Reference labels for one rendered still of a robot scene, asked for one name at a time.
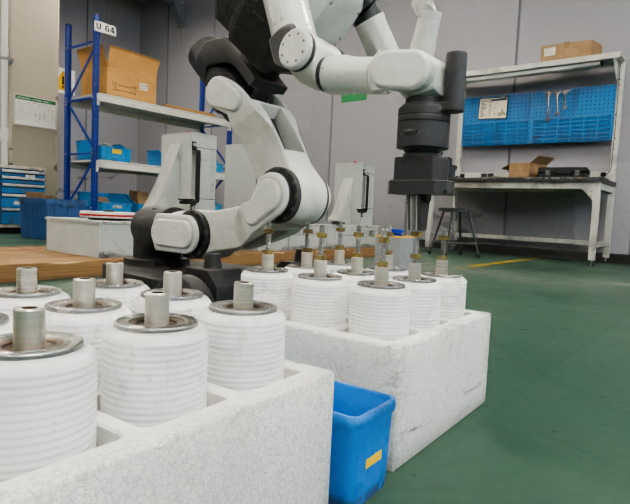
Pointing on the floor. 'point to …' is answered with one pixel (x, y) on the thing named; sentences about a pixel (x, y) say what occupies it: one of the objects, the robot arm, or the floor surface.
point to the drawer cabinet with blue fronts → (18, 183)
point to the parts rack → (97, 102)
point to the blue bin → (358, 443)
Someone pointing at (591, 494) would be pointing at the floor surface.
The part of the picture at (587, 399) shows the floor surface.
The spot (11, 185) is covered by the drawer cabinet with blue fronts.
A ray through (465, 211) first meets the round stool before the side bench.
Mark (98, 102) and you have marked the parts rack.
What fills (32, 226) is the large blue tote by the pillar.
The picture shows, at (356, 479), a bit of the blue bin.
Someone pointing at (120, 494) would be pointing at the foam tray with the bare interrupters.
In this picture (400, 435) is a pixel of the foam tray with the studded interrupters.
